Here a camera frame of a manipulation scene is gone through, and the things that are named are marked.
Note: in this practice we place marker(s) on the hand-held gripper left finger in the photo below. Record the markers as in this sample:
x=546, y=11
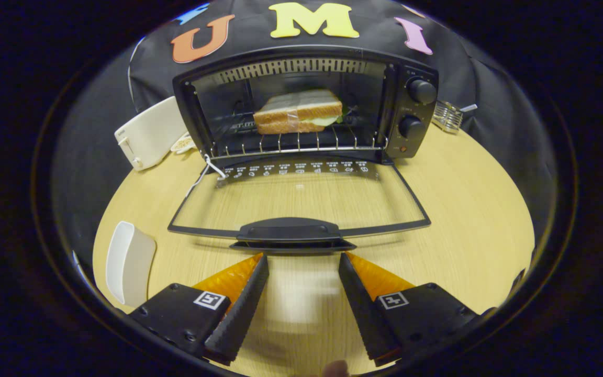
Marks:
x=241, y=314

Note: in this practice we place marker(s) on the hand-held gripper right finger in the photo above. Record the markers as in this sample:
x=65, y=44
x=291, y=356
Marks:
x=364, y=314

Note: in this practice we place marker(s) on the black toaster oven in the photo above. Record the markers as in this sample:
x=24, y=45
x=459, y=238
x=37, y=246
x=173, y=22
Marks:
x=411, y=107

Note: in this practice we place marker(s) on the sandwich with lettuce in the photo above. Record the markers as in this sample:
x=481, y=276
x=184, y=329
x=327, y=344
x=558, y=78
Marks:
x=296, y=107

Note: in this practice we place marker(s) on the white bread toaster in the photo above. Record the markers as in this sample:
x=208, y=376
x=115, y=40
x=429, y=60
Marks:
x=152, y=133

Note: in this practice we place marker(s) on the white rectangular plate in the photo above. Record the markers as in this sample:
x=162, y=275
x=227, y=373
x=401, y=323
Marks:
x=129, y=262

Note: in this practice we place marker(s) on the white compartment dish with grains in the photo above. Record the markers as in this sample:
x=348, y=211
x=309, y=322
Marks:
x=182, y=142

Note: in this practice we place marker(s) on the black backdrop cloth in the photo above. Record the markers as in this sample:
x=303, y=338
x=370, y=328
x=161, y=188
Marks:
x=490, y=104

